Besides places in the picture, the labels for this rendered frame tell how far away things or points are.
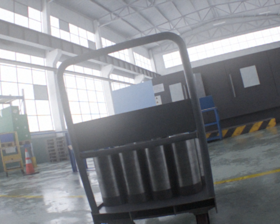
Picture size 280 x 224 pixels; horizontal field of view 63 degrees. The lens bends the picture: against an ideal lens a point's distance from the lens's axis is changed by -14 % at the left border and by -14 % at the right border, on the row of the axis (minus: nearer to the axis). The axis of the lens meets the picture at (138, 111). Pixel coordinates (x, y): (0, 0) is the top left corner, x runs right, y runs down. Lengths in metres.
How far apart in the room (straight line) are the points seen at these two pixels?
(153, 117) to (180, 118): 0.11
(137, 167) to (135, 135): 0.22
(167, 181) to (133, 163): 0.18
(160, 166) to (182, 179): 0.12
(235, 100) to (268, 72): 1.26
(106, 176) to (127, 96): 6.86
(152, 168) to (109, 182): 0.22
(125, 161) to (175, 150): 0.24
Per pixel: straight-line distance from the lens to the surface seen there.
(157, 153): 1.21
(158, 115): 1.05
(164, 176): 1.22
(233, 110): 7.23
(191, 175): 1.21
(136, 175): 1.24
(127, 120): 1.07
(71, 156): 5.81
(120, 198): 1.31
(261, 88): 7.29
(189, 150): 1.20
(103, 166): 1.27
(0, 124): 9.81
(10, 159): 7.61
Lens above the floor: 0.59
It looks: 4 degrees up
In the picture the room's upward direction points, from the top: 11 degrees counter-clockwise
